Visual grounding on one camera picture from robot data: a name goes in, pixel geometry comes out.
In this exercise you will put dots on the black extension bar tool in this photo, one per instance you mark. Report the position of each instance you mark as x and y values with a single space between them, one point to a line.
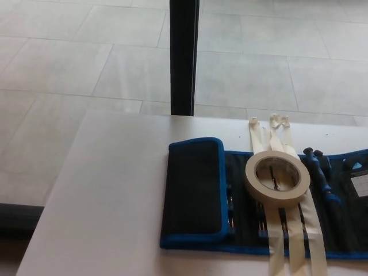
323 161

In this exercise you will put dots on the white label card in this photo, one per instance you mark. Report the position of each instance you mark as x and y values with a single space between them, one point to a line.
361 185

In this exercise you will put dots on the blue triangular pick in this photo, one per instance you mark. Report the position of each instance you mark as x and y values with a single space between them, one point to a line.
356 166

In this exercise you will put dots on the black vertical post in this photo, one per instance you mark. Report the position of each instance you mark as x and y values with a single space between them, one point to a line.
184 57

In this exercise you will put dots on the beige masking tape roll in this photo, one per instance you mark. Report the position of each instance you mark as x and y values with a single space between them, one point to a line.
254 184

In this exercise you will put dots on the black blue-trimmed toolkit case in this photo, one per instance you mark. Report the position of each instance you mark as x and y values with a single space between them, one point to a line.
195 187

